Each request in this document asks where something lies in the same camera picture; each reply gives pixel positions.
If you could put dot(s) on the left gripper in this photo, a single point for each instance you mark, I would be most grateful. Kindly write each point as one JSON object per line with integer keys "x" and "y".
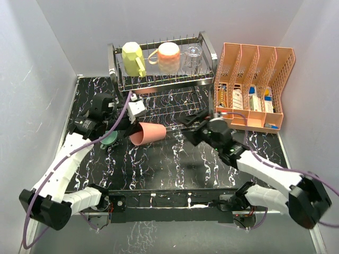
{"x": 132, "y": 128}

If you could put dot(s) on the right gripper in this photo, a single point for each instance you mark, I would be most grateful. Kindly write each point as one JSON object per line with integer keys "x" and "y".
{"x": 191, "y": 120}

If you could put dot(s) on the pink plastic cup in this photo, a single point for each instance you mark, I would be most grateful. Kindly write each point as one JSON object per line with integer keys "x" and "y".
{"x": 149, "y": 132}

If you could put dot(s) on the green ceramic cup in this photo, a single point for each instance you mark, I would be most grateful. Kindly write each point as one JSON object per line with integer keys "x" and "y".
{"x": 109, "y": 140}

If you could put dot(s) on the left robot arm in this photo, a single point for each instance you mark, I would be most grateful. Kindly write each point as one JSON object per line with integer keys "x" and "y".
{"x": 47, "y": 201}

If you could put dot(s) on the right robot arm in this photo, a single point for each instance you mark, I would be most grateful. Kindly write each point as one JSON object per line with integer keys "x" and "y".
{"x": 300, "y": 195}

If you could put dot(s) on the metal two-tier dish rack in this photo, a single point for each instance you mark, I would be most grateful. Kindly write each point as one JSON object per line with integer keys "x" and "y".
{"x": 167, "y": 97}

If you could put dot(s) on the yellow patterned box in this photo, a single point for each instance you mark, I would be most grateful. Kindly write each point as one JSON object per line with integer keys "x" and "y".
{"x": 222, "y": 96}

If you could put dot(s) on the white red box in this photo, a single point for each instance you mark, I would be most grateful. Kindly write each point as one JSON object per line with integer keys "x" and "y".
{"x": 237, "y": 99}

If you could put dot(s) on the clear glass cup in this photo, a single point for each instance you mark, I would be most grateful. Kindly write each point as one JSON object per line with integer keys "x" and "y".
{"x": 192, "y": 60}

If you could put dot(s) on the yellow-green faceted mug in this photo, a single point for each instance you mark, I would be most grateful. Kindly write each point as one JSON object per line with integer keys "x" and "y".
{"x": 133, "y": 60}

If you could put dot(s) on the white green box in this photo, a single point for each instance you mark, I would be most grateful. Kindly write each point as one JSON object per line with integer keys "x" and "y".
{"x": 255, "y": 103}

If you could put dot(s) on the pink and cream mug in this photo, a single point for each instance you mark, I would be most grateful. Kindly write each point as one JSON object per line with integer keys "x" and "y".
{"x": 167, "y": 57}

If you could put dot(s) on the orange plastic file organizer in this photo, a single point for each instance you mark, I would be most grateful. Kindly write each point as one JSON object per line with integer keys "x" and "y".
{"x": 252, "y": 69}

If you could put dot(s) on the blue small item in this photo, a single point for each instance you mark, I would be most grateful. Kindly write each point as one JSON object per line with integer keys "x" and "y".
{"x": 271, "y": 126}

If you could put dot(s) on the blue white box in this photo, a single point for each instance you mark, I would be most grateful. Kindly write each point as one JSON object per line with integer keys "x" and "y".
{"x": 268, "y": 102}

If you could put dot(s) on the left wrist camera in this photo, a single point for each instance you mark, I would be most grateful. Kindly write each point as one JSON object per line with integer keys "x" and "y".
{"x": 136, "y": 108}

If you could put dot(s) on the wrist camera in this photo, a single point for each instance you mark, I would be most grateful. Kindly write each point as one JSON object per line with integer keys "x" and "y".
{"x": 220, "y": 114}
{"x": 136, "y": 108}

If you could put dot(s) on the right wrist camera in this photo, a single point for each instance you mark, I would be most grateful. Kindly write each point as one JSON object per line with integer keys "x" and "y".
{"x": 220, "y": 114}

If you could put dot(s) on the aluminium frame rail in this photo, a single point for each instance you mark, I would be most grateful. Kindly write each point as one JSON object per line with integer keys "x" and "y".
{"x": 190, "y": 221}

